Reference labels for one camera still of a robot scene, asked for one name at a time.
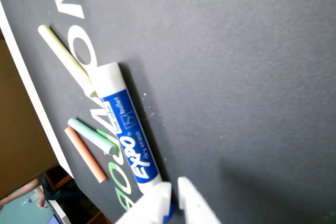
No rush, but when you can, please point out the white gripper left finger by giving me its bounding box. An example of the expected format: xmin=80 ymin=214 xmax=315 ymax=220
xmin=115 ymin=182 xmax=173 ymax=224

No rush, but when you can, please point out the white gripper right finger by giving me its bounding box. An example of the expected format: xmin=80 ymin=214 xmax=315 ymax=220
xmin=177 ymin=176 xmax=222 ymax=224

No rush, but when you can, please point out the blue dry erase marker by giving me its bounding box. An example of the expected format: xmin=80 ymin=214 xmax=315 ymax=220
xmin=93 ymin=62 xmax=175 ymax=223

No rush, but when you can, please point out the person's hand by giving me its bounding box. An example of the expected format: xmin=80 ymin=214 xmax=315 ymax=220
xmin=36 ymin=195 xmax=49 ymax=210

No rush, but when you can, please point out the orange chalk stick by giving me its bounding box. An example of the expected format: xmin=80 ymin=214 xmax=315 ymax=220
xmin=64 ymin=126 xmax=108 ymax=184

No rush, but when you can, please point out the green chalk stick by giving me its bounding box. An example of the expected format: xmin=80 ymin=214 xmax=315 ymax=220
xmin=67 ymin=118 xmax=119 ymax=156

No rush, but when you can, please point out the person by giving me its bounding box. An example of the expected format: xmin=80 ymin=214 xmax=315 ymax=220
xmin=0 ymin=174 xmax=79 ymax=211

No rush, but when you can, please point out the grey WOWROBO mat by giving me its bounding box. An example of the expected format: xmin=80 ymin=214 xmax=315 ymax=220
xmin=0 ymin=0 xmax=336 ymax=224

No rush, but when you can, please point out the brown WOWROBO cardboard box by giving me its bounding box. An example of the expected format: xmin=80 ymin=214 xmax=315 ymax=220
xmin=0 ymin=28 xmax=59 ymax=201

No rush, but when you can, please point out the yellow chalk stick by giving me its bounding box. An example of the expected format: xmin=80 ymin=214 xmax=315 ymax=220
xmin=37 ymin=24 xmax=98 ymax=98

